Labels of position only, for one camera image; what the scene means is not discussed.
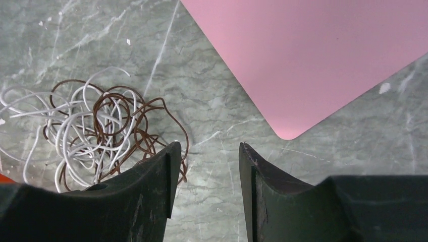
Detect pink clipboard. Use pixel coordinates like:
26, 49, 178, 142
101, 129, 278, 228
183, 1, 427, 140

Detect brown thin cable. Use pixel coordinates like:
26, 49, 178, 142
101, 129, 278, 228
42, 79, 190, 192

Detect orange square tray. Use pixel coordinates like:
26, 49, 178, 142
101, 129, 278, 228
0, 174, 15, 184

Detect white thin cable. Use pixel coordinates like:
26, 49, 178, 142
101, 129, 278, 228
0, 66, 141, 194

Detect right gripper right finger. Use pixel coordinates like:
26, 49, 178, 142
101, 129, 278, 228
239, 143, 427, 242

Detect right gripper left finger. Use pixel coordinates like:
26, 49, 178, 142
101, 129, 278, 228
1, 142, 182, 241

